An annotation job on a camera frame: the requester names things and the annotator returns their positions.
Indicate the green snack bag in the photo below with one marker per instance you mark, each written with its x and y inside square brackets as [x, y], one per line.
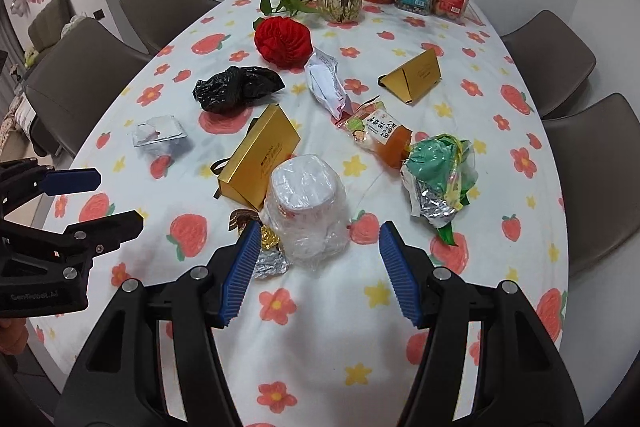
[435, 162]

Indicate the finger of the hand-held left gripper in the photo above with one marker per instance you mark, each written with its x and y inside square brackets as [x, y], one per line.
[70, 181]
[115, 227]

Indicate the gold foil wrapper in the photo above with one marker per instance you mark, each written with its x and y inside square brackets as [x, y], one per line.
[270, 264]

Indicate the crumpled black plastic bag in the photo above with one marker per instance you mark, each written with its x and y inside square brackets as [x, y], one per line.
[225, 89]

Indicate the grey sofa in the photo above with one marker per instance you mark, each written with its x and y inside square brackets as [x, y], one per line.
[50, 17]

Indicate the crumpled white wrapper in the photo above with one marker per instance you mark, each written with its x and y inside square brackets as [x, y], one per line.
[325, 82]

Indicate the person's left hand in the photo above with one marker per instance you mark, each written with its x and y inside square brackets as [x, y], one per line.
[10, 334]

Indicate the grey-brown dining chair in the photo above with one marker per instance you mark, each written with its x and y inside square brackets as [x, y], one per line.
[160, 7]
[550, 57]
[75, 77]
[600, 167]

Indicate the patterned cushion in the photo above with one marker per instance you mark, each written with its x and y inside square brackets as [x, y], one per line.
[17, 122]

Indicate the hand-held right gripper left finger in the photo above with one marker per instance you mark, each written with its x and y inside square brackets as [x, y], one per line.
[242, 272]

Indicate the large gold gift box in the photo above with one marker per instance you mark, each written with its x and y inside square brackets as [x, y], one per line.
[260, 157]

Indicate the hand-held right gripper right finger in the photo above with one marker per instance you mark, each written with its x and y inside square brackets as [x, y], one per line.
[400, 272]

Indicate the plastic-wrapped white cups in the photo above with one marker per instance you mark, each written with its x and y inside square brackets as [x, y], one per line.
[305, 197]

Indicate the orange snack packet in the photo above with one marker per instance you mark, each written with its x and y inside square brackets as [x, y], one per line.
[380, 132]

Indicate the red paper honeycomb flower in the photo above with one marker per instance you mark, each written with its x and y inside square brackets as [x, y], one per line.
[282, 39]

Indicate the triangular gold box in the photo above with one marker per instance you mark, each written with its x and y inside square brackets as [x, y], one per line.
[415, 79]

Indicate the clear plastic blister pack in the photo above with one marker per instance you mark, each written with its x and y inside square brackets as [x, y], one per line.
[157, 132]

